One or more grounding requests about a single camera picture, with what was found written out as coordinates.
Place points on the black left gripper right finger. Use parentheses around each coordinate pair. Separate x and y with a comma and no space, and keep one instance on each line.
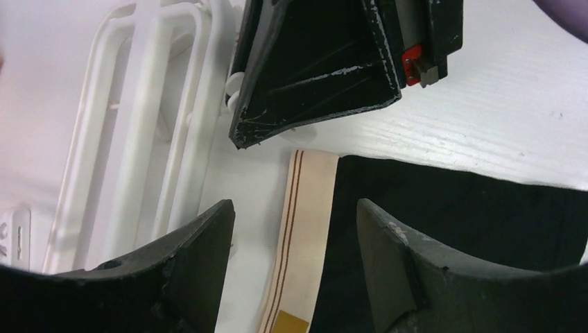
(418,284)

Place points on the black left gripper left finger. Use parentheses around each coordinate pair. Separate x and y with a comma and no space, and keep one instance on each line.
(173,284)

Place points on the black underwear beige waistband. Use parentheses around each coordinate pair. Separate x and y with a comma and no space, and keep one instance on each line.
(318,282)

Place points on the white clip hanger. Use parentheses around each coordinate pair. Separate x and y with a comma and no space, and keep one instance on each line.
(114,132)

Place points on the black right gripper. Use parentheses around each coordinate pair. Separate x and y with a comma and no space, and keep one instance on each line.
(305,62)

